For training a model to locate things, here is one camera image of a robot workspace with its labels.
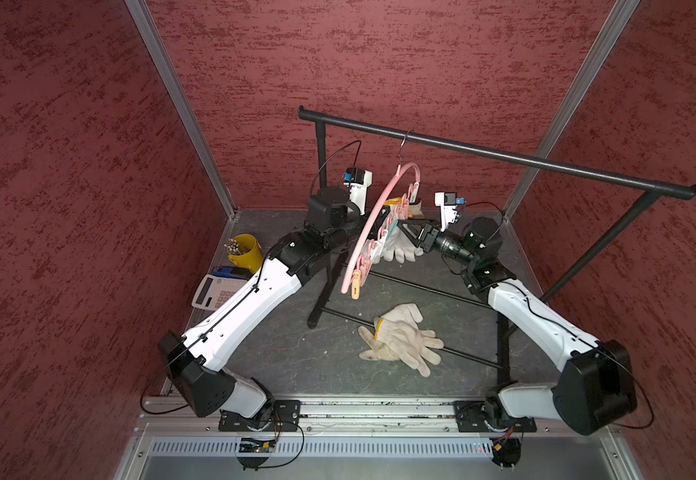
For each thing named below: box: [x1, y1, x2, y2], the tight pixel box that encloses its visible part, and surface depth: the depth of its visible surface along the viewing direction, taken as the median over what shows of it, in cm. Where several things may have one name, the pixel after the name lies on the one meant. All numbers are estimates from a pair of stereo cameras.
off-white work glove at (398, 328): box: [374, 303, 444, 378], surface depth 86 cm
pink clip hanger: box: [341, 131, 421, 300], surface depth 55 cm
